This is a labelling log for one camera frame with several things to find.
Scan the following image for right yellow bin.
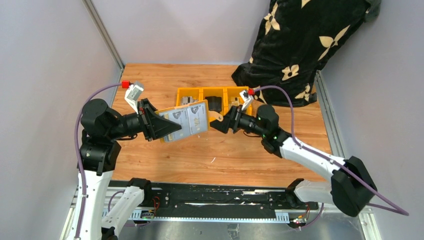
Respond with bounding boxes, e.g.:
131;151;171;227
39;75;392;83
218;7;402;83
223;86;249;115

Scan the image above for purple cable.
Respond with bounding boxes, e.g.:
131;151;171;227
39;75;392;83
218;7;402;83
73;81;132;239
248;85;410;217

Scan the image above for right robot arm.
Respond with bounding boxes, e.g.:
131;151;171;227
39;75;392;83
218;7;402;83
210;105;377;217

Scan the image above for yellow bin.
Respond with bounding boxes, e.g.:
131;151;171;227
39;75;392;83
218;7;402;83
223;86;249;115
201;87;228;115
175;87;203;107

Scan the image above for black floral blanket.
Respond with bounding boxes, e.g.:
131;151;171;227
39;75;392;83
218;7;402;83
231;0;381;107

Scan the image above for yellow leather card holder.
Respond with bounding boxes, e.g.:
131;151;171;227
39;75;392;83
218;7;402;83
155;100;224;143

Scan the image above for left yellow bin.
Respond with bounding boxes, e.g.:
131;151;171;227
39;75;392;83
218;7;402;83
175;87;203;107

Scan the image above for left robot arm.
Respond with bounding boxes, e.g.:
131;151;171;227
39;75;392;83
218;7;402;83
67;98;182;240

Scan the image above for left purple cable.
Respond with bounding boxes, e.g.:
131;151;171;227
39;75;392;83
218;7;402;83
73;81;132;239

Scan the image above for silver cards in bin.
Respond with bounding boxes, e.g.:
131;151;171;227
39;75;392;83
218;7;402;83
180;96;198;106

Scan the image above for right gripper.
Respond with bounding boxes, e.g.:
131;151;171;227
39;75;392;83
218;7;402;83
209;104;268;138

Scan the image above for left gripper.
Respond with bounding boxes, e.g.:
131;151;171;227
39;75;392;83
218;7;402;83
108;97;182;140

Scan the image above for black cards in bin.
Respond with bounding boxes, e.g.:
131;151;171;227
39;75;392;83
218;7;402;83
205;96;222;113

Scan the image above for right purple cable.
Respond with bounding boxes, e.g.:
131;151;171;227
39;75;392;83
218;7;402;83
248;85;410;217

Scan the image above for middle yellow bin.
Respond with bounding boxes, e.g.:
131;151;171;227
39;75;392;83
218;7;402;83
201;87;228;115

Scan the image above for aluminium frame post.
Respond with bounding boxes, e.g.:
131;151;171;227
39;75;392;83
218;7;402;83
82;0;125;72

